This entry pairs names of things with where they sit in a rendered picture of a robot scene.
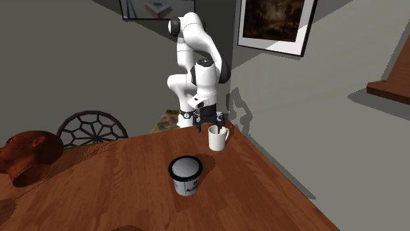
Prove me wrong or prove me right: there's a grey cup with black rim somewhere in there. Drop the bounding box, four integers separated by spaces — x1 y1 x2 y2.
168 155 204 197

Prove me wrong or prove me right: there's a brown wooden table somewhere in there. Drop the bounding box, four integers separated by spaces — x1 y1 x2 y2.
0 121 341 231

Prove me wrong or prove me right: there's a dark framed landscape picture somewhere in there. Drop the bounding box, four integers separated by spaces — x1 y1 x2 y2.
237 0 319 58

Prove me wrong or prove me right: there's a black framed pale picture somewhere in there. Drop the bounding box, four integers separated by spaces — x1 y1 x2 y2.
118 0 196 22

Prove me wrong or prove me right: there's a brown head sculpture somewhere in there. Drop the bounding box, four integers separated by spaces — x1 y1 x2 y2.
0 130 64 188

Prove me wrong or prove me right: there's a white mug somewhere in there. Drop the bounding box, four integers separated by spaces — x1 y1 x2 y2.
208 125 231 152

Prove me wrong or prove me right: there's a patterned robot stand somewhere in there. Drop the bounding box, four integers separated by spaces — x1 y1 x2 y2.
149 109 181 135

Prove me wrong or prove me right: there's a brown wooden shelf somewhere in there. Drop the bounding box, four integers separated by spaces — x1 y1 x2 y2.
366 34 410 106

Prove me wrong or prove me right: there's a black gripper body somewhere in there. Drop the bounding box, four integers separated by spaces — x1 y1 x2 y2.
196 104 222 125

